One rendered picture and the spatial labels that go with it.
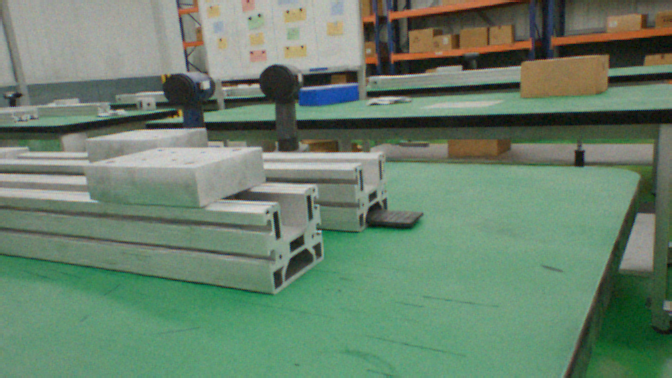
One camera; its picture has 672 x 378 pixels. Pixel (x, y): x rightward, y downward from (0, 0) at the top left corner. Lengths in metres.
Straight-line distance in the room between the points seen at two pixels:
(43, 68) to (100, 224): 13.26
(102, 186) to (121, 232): 0.05
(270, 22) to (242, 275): 3.69
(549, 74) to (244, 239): 2.07
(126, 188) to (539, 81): 2.08
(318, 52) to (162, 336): 3.50
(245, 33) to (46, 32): 10.05
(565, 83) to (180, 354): 2.17
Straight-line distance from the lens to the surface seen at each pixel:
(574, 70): 2.43
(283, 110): 0.93
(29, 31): 13.84
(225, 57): 4.47
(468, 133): 2.04
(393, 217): 0.69
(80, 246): 0.69
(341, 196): 0.66
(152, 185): 0.56
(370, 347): 0.41
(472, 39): 10.47
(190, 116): 1.06
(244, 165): 0.57
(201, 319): 0.49
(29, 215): 0.75
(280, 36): 4.09
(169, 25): 9.26
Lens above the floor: 0.99
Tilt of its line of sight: 13 degrees down
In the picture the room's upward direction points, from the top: 5 degrees counter-clockwise
